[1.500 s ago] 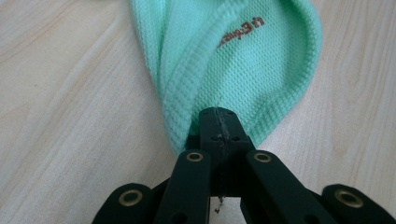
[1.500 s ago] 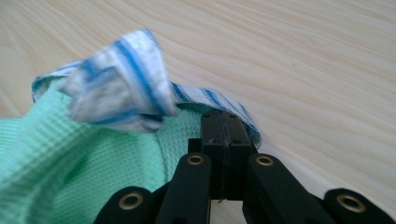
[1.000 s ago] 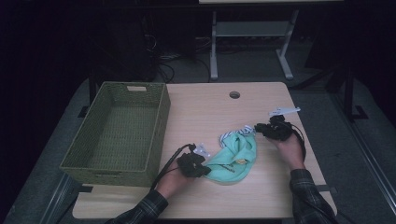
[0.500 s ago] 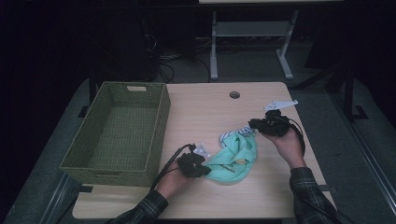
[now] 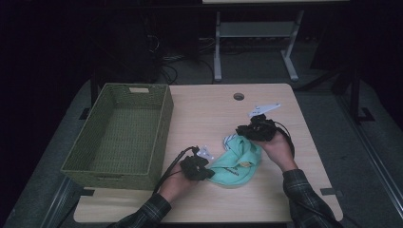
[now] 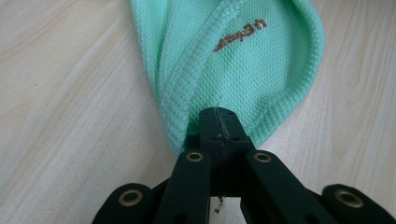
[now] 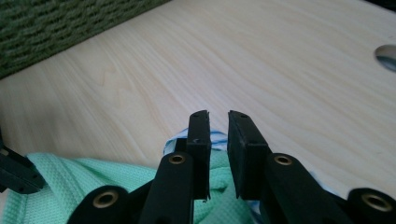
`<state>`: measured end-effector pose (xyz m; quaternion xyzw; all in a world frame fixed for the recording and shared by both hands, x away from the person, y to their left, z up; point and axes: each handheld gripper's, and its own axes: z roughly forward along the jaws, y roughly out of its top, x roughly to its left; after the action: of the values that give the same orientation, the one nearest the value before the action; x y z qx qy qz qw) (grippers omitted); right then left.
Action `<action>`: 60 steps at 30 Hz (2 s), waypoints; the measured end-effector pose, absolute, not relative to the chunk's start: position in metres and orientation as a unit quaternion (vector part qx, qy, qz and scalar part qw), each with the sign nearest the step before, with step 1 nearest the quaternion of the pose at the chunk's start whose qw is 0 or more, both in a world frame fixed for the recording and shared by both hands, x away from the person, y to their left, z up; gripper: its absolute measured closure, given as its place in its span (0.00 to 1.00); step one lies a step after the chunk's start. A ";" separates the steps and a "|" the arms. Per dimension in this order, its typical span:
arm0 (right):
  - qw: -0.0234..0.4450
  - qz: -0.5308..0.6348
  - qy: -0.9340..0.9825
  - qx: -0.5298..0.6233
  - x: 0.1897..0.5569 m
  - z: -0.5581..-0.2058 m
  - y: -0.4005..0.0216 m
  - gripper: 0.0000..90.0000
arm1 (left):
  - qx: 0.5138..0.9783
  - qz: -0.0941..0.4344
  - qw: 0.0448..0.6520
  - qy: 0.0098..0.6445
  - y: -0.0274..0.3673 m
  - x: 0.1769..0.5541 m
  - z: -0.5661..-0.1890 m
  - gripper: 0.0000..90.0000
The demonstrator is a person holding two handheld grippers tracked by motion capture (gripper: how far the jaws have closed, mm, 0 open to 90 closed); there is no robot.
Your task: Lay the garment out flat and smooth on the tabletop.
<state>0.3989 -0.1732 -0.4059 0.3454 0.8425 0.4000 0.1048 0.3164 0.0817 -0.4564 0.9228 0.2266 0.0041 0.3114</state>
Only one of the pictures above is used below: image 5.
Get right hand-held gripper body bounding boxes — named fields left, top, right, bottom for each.
left=247, top=103, right=282, bottom=143

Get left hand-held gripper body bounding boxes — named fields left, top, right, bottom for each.
left=180, top=145, right=215, bottom=181

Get mint green striped garment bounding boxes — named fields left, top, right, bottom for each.
left=207, top=133, right=263, bottom=187

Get green woven basket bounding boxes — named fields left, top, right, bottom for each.
left=60, top=83, right=175, bottom=191

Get person's left hand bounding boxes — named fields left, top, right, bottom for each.
left=158, top=168, right=199, bottom=203

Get person's right hand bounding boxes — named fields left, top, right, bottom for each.
left=254, top=130, right=298, bottom=174

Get grey tape strip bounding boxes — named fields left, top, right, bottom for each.
left=319, top=187, right=344, bottom=198

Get black metal stand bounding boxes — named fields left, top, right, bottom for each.
left=331, top=67, right=375, bottom=124

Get left hand-held gripper black cable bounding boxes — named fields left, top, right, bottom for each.
left=153, top=145, right=200, bottom=194

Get hand-held gripper black cable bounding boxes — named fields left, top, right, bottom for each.
left=272, top=121, right=297, bottom=160
left=153, top=145, right=200, bottom=194

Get right hand-held gripper black cable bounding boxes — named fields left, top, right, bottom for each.
left=272, top=121, right=297, bottom=160

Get tangle of floor cables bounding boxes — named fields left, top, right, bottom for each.
left=145, top=34, right=217, bottom=85

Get white metal frame desk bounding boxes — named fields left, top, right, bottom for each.
left=202, top=0, right=350, bottom=83

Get metal floor rail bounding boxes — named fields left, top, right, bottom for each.
left=41, top=175, right=80, bottom=228
left=336, top=94, right=403, bottom=219

